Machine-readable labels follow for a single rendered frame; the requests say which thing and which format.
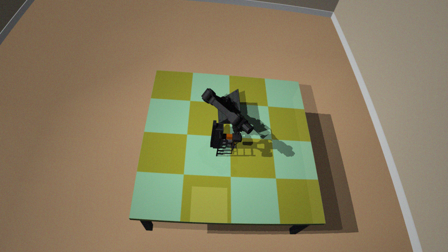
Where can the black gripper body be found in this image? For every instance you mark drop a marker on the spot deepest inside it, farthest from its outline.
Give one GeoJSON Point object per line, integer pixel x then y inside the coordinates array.
{"type": "Point", "coordinates": [237, 137]}

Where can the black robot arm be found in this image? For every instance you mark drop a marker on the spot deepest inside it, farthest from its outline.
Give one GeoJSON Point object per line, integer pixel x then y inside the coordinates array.
{"type": "Point", "coordinates": [225, 105]}

